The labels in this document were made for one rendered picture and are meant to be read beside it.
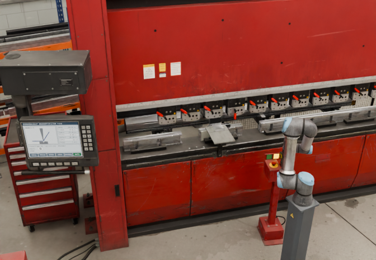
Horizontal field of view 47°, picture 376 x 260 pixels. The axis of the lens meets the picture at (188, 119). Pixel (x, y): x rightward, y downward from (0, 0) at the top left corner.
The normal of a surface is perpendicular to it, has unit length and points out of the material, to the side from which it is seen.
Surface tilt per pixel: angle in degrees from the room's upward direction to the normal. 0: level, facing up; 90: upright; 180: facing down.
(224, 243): 0
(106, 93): 90
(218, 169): 90
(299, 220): 90
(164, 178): 90
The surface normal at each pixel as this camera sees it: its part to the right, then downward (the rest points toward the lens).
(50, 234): 0.00, -0.87
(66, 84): 0.04, 0.49
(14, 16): 0.47, 0.43
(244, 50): 0.25, 0.48
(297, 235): -0.29, 0.48
